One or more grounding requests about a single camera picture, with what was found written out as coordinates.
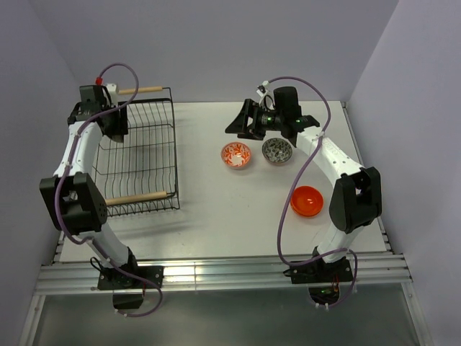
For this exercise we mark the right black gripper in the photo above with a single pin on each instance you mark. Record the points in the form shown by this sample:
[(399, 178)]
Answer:
[(240, 125)]

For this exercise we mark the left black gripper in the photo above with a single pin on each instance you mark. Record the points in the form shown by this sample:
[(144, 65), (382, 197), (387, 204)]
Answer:
[(120, 126)]

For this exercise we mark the orange white patterned bowl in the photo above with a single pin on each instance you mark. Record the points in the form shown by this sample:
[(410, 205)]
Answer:
[(236, 155)]

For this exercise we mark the black floral patterned bowl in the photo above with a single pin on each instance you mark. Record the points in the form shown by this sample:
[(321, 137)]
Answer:
[(276, 151)]

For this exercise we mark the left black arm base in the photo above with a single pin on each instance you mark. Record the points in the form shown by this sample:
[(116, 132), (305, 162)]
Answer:
[(129, 293)]

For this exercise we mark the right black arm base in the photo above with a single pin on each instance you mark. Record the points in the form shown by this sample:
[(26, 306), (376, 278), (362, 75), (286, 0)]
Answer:
[(319, 272)]

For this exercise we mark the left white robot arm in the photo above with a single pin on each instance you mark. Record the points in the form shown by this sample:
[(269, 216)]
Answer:
[(74, 202)]

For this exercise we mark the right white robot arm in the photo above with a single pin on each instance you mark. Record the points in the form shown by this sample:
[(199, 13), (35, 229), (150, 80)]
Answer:
[(356, 199)]

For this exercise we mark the plain orange bowl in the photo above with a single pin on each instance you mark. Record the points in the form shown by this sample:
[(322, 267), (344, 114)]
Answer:
[(307, 201)]

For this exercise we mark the black wire dish rack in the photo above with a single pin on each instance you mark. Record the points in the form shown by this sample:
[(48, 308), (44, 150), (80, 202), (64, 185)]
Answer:
[(146, 161)]

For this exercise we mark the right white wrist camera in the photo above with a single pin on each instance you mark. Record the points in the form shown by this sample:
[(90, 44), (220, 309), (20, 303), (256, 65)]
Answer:
[(266, 97)]

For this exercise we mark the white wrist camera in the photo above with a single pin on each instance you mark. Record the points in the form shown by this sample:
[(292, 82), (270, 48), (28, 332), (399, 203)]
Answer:
[(112, 93), (266, 97)]

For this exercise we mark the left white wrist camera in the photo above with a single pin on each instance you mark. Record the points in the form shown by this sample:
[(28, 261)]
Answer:
[(112, 93)]

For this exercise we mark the far wooden rack handle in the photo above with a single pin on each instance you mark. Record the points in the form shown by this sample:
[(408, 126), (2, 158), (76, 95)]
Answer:
[(140, 90)]

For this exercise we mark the wooden rack handle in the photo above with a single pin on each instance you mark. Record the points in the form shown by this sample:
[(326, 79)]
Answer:
[(140, 90), (139, 198)]

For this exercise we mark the near wooden rack handle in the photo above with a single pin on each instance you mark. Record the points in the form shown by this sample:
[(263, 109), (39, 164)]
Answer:
[(139, 198)]

